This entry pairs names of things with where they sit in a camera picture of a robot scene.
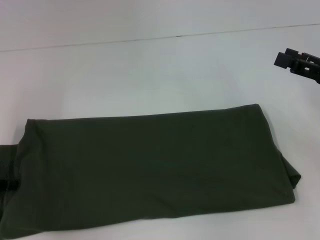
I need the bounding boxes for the dark green FREE! t-shirt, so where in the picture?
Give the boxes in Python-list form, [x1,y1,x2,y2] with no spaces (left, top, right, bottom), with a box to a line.
[0,103,303,240]

